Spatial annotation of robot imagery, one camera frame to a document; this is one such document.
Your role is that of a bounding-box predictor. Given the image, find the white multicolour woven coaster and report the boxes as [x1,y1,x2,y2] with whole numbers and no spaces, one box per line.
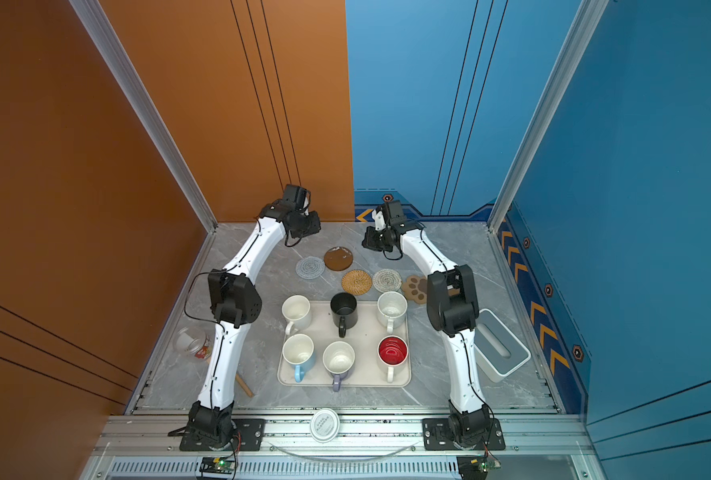
[373,269,403,293]

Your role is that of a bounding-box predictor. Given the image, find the grey woven coaster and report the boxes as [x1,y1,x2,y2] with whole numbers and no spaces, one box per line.
[296,256,326,280]

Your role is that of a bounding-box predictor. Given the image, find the glossy brown round coaster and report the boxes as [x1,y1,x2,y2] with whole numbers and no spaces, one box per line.
[324,246,354,271]

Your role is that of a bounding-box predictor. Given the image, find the rattan woven coaster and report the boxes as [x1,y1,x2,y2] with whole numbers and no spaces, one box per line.
[342,269,373,296]

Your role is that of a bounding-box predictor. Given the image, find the paw shaped wooden coaster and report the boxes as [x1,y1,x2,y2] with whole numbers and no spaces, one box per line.
[401,275,427,305]

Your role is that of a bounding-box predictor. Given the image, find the white speckled mug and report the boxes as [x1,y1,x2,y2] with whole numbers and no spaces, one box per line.
[377,292,407,334]

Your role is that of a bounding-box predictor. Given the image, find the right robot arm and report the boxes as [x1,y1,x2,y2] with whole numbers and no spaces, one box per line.
[361,200,493,449]

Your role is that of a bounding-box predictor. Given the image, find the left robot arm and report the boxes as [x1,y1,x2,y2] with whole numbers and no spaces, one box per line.
[180,184,321,451]

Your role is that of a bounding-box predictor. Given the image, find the black mug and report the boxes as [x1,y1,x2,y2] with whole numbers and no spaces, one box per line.
[330,292,357,338]

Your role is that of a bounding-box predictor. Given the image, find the white mug back left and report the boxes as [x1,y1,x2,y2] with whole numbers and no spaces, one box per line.
[282,295,313,336]

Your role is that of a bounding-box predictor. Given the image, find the beige serving tray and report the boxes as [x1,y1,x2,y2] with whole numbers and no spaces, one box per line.
[278,301,411,392]

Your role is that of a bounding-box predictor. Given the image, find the red inside mug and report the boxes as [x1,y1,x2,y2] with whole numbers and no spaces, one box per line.
[377,335,409,383]

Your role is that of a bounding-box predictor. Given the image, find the wooden mallet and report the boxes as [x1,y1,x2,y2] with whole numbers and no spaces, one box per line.
[235,374,254,398]

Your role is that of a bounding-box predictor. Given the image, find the white round lid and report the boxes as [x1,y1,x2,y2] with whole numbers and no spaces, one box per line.
[310,408,341,443]

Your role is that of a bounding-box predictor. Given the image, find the right circuit board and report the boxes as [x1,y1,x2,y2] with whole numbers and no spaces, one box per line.
[457,456,489,480]

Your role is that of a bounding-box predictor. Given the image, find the circuit board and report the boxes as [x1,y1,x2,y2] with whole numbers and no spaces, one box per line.
[457,456,489,480]
[198,456,238,480]

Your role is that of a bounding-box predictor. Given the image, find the left circuit board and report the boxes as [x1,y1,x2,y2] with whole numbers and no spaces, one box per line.
[198,456,238,480]

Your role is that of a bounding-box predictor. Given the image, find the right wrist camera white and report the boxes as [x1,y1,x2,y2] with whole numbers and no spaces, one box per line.
[371,206,387,231]

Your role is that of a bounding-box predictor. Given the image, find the white mug blue handle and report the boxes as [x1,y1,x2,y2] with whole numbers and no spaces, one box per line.
[282,333,316,383]

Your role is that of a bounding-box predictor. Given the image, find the white mug purple handle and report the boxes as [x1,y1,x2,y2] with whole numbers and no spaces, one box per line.
[323,341,356,392]

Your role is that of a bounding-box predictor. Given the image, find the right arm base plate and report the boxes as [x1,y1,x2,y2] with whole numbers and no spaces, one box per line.
[421,417,507,452]

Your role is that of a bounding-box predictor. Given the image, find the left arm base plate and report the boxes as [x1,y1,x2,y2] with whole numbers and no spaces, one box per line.
[179,418,266,453]

